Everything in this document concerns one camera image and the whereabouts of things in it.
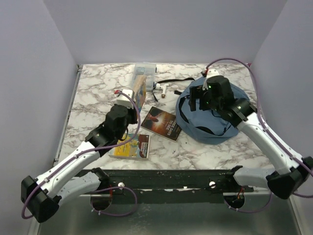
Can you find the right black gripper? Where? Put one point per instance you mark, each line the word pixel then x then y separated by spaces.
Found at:
pixel 198 91

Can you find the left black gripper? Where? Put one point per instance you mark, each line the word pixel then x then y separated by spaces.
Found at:
pixel 134 112

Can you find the dark Three Days book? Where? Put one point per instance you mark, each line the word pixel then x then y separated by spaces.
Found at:
pixel 162 123

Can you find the yellow blue paperback book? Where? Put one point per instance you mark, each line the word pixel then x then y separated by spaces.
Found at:
pixel 137 149

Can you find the blue student backpack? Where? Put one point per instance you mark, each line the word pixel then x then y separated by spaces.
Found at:
pixel 203 126

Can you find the yellow Treehouse book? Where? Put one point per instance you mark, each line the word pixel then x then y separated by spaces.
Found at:
pixel 139 89

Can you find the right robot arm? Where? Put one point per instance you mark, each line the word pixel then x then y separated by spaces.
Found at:
pixel 290 170

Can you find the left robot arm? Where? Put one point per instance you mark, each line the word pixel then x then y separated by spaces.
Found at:
pixel 43 195

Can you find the white earbud charger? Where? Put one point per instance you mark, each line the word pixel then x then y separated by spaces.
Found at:
pixel 163 87

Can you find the clear plastic storage box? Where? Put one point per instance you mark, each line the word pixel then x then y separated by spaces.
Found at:
pixel 147 69

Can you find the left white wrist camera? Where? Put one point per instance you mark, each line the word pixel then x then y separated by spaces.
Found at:
pixel 125 98

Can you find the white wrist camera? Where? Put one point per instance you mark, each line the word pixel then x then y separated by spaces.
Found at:
pixel 125 98
pixel 208 73

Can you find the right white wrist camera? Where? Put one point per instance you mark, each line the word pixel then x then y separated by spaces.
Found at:
pixel 208 73

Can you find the aluminium frame rail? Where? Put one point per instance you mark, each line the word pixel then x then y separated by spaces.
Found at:
pixel 259 189

